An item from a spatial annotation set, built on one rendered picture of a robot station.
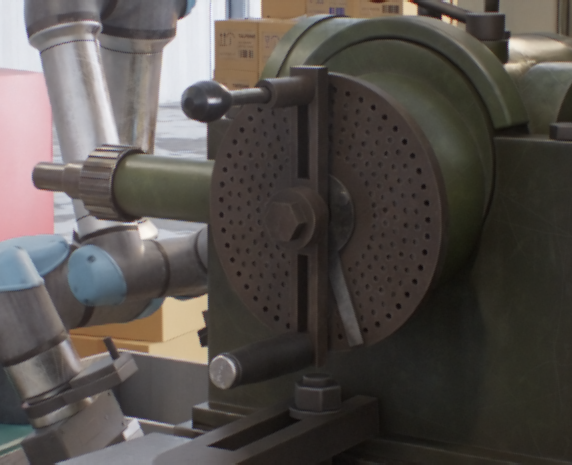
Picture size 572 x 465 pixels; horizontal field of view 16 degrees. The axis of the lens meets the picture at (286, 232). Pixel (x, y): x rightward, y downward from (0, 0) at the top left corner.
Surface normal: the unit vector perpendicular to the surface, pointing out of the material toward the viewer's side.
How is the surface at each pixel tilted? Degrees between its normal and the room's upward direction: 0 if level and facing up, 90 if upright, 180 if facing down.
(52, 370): 79
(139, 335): 90
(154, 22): 100
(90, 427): 67
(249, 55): 90
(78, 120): 74
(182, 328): 90
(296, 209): 60
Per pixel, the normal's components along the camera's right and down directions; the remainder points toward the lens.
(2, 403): -0.28, -0.16
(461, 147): 0.48, -0.29
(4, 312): -0.06, 0.15
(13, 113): 0.58, 0.12
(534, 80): -0.30, -0.78
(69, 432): 0.84, -0.33
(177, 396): -0.58, 0.12
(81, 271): -0.78, 0.10
